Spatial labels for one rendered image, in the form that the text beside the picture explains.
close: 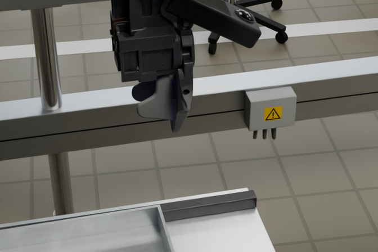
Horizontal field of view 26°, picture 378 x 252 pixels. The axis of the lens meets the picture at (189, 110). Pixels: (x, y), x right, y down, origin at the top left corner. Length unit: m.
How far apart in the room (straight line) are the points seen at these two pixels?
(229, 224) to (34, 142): 0.94
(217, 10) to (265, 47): 2.42
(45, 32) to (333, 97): 0.76
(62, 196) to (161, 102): 1.23
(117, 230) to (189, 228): 0.10
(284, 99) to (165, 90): 1.12
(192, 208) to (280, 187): 1.46
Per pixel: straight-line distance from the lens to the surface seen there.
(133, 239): 1.13
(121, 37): 0.86
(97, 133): 2.01
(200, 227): 1.15
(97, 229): 1.13
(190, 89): 0.89
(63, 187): 2.12
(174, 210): 1.14
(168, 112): 0.94
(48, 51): 1.89
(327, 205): 2.55
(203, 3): 0.88
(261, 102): 2.00
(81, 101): 2.00
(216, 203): 1.15
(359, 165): 2.72
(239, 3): 3.42
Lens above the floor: 1.66
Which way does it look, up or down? 35 degrees down
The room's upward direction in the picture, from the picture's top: straight up
